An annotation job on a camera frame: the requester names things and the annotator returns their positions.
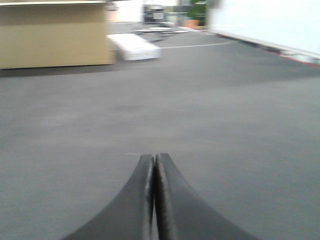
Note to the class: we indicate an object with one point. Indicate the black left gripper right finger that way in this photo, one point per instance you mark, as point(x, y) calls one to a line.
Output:
point(181, 214)

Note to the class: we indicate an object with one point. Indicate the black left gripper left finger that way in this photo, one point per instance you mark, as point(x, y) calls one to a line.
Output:
point(129, 215)

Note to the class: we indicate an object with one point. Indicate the red conveyor edge strip right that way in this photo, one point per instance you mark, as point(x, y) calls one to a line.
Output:
point(294, 56)

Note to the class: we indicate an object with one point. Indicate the white flat carton box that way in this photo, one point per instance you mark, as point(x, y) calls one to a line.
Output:
point(135, 48)

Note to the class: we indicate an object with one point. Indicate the large brown cardboard box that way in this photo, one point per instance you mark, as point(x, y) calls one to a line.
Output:
point(54, 33)

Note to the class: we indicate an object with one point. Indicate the green potted plant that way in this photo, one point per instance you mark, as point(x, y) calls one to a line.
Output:
point(196, 15)

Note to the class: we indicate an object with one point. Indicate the white panel board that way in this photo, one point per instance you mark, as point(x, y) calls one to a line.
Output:
point(293, 25)

